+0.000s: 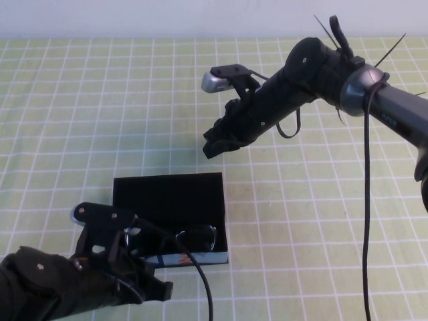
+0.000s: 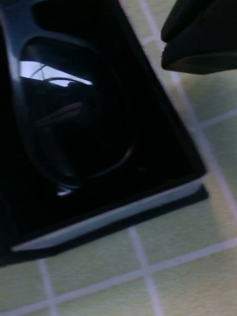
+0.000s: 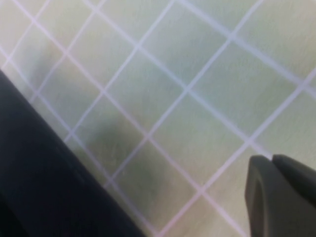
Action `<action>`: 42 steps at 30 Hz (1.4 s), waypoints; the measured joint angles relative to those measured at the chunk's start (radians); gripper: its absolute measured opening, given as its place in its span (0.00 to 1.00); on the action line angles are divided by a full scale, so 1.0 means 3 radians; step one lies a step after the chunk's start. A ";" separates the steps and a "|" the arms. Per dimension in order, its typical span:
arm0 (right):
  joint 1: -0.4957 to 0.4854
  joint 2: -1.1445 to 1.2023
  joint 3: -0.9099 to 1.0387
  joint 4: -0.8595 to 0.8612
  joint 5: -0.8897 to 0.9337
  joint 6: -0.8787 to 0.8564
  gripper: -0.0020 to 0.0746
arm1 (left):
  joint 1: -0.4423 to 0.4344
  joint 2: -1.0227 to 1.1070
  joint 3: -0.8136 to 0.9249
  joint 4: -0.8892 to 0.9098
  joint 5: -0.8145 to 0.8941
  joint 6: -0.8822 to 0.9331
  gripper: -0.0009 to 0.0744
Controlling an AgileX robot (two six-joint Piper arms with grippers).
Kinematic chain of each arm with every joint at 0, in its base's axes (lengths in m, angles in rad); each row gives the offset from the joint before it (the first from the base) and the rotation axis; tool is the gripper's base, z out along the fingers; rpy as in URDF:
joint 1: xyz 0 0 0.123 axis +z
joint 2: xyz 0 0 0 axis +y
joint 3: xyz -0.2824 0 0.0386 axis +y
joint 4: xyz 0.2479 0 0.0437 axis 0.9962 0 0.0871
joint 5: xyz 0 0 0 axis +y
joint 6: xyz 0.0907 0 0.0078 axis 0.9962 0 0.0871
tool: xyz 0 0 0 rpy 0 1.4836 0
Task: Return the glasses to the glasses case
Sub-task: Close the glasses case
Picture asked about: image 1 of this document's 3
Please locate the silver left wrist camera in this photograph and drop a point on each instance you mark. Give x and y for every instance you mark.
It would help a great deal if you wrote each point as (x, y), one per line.
(100, 217)

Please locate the black printed glasses case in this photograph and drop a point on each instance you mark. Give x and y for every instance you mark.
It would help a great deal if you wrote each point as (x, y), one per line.
(167, 200)

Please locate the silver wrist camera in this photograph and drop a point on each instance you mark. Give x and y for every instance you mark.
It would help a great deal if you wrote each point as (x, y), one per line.
(100, 217)
(217, 82)

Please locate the black framed glasses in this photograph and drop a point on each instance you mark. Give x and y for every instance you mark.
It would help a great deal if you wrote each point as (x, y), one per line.
(197, 234)

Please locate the black zip tie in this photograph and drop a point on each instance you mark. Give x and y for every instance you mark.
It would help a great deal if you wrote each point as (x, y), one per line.
(391, 48)
(326, 30)

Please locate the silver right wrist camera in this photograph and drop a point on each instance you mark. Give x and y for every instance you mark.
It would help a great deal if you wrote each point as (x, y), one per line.
(217, 82)

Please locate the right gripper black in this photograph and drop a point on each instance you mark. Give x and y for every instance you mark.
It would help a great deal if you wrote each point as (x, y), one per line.
(244, 123)

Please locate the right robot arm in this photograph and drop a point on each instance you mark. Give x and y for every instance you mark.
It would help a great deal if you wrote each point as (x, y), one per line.
(394, 110)

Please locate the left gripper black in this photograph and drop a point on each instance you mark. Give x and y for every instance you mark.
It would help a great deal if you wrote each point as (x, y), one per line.
(110, 281)

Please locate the green white checkered tablecloth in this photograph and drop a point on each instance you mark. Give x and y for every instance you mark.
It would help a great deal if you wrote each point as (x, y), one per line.
(100, 117)

